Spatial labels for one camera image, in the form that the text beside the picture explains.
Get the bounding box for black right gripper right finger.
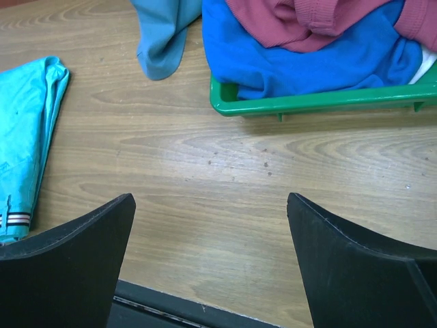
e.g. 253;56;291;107
287;193;436;327

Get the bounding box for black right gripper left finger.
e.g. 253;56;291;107
1;193;136;327

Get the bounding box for bright blue ribbed tank top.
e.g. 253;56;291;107
202;1;423;100

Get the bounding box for maroon tank top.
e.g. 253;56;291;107
226;0;436;53

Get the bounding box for teal blue tank top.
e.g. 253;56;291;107
131;0;202;81

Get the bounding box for turquoise folded shorts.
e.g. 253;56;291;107
1;56;70;244

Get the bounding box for green plastic tray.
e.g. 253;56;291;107
210;65;436;120

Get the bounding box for white cloth in tray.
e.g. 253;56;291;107
409;45;437;85

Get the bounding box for black table edge rail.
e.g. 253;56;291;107
107;280;275;328

